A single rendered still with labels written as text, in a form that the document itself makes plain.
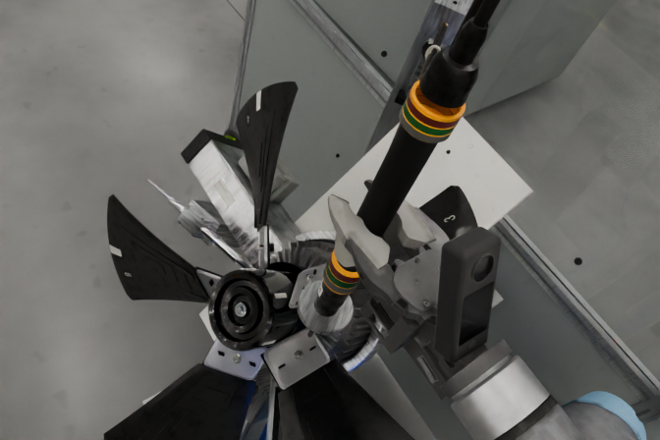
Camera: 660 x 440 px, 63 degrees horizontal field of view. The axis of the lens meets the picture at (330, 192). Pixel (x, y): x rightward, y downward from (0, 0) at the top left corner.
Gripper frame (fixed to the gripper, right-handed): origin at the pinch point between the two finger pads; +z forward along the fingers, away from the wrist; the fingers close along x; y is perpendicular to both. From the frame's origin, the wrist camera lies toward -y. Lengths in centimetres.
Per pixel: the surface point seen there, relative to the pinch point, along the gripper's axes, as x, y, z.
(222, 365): -8.5, 46.1, 3.4
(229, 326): -7.3, 36.3, 5.5
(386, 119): 56, 49, 39
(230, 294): -5.4, 34.1, 9.2
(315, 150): 70, 102, 71
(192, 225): 0, 48, 30
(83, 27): 39, 158, 226
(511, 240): 70, 58, 0
